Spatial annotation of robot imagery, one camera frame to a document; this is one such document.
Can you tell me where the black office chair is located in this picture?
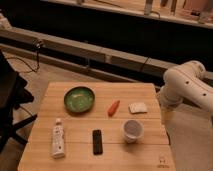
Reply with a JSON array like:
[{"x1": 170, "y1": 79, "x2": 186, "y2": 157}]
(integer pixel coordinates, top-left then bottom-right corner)
[{"x1": 0, "y1": 50, "x2": 37, "y2": 153}]

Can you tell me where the wooden table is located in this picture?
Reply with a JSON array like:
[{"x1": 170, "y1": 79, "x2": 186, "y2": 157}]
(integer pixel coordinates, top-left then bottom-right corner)
[{"x1": 18, "y1": 82, "x2": 176, "y2": 171}]

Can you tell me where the white plastic bottle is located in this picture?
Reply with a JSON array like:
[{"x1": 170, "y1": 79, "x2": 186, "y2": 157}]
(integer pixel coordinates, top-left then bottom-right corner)
[{"x1": 52, "y1": 118, "x2": 65, "y2": 158}]

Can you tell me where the orange carrot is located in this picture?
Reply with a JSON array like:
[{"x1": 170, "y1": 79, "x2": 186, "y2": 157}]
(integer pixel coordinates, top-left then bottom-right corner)
[{"x1": 107, "y1": 101, "x2": 120, "y2": 116}]

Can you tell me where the black remote control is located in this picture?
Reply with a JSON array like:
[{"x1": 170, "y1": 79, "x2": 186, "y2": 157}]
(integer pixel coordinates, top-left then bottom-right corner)
[{"x1": 92, "y1": 130, "x2": 103, "y2": 155}]

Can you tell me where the white paper cup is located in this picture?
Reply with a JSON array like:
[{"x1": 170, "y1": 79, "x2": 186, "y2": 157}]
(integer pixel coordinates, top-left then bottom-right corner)
[{"x1": 122, "y1": 119, "x2": 144, "y2": 143}]

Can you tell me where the black cable on floor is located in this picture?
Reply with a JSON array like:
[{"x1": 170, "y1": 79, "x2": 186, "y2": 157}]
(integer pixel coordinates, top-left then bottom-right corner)
[{"x1": 4, "y1": 39, "x2": 45, "y2": 74}]

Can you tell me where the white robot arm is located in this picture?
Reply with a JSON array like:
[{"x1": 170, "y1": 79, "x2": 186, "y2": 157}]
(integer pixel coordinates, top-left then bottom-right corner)
[{"x1": 157, "y1": 61, "x2": 213, "y2": 124}]

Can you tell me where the green ceramic bowl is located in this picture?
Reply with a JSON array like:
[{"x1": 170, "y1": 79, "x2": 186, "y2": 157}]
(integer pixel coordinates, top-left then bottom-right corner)
[{"x1": 64, "y1": 86, "x2": 95, "y2": 113}]

